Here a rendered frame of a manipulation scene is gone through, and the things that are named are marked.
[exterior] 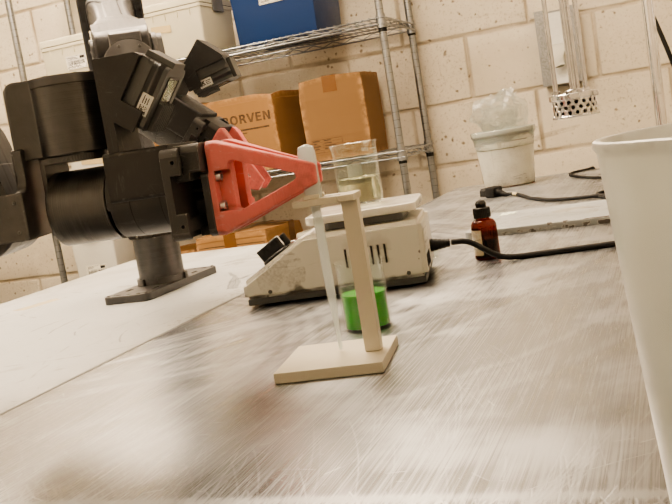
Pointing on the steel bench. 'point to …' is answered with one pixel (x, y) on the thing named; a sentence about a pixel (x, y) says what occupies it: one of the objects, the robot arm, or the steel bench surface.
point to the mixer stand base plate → (550, 218)
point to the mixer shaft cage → (582, 104)
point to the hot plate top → (372, 208)
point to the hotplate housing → (289, 290)
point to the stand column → (654, 62)
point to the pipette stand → (312, 362)
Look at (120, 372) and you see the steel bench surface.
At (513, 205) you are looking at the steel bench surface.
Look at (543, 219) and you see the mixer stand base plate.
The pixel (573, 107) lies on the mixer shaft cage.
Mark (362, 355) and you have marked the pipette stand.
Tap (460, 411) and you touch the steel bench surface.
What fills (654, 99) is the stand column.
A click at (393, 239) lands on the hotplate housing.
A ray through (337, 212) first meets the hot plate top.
